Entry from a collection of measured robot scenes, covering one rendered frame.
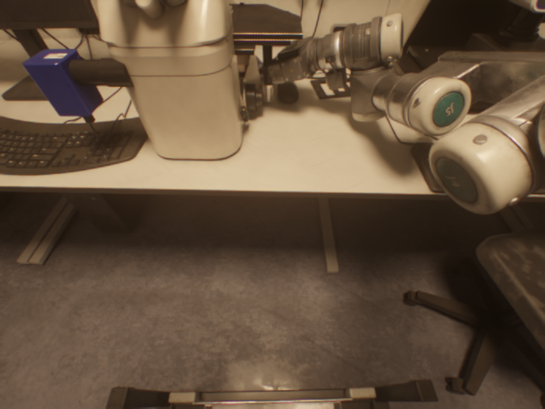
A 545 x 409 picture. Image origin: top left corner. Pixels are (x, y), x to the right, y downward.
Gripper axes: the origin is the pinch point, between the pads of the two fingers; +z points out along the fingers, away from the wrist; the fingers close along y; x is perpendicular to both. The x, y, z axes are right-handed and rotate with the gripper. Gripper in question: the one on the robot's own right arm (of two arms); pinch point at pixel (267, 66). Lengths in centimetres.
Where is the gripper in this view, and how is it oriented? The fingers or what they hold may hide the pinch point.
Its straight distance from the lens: 70.7
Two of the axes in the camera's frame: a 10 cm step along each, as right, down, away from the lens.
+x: -3.1, -7.0, -6.5
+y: 4.1, -7.1, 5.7
